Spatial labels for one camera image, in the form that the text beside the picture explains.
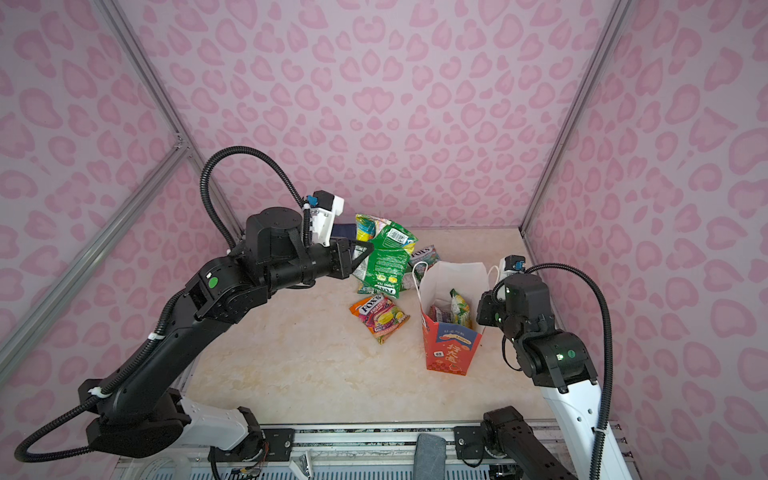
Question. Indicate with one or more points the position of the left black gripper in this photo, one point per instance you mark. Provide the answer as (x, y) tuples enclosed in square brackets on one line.
[(343, 254)]

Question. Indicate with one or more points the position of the purple snack packet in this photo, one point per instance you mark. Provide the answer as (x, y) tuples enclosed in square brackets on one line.
[(439, 315)]

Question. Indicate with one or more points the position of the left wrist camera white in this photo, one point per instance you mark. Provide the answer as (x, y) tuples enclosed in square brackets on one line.
[(324, 208)]

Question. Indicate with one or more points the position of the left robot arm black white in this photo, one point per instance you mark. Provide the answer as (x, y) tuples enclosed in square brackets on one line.
[(139, 413)]

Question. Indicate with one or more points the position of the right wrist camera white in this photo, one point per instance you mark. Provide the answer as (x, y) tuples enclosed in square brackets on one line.
[(511, 265)]

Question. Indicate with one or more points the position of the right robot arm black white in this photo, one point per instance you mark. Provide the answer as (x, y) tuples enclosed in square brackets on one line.
[(559, 364)]

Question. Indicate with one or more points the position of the grey cloth roll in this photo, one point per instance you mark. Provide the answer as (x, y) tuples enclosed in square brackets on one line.
[(429, 457)]

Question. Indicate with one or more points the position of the green Fox's spring packet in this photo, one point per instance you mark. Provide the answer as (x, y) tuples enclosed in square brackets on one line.
[(460, 311)]

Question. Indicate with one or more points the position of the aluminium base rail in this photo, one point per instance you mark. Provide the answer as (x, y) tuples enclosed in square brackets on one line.
[(346, 451)]

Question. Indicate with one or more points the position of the green snack packet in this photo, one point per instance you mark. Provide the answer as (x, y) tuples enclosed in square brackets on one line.
[(384, 269)]

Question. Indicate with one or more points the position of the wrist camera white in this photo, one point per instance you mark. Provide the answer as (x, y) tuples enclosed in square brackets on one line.
[(324, 208), (511, 265)]

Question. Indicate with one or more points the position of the red white paper bag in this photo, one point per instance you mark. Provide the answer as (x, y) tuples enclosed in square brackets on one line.
[(450, 348)]

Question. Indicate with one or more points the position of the mint Fox's candy packet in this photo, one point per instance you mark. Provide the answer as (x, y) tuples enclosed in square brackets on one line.
[(423, 259)]

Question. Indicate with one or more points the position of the pink Fox's candy packet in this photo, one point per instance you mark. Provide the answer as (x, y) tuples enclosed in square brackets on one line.
[(380, 315)]

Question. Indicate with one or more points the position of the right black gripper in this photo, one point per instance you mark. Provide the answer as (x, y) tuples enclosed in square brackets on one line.
[(487, 300)]

